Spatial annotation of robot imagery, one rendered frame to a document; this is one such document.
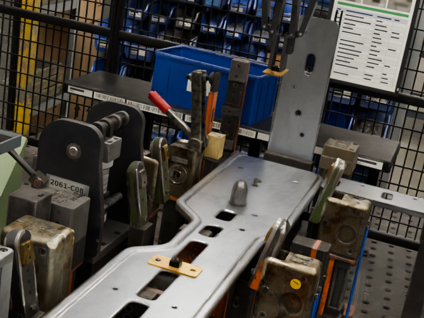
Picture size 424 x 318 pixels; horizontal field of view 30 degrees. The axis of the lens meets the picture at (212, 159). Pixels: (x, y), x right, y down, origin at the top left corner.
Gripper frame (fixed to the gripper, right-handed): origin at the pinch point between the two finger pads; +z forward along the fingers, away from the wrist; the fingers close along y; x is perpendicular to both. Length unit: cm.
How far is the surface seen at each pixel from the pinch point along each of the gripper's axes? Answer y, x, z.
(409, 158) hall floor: 20, 420, 130
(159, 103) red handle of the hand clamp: -23.3, -1.5, 16.0
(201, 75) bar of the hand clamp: -14.9, -2.0, 7.9
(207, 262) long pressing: 4, -43, 29
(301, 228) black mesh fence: 4, 55, 58
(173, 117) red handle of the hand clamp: -19.8, -1.3, 18.3
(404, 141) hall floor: 12, 464, 130
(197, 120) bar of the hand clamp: -14.1, -2.3, 17.4
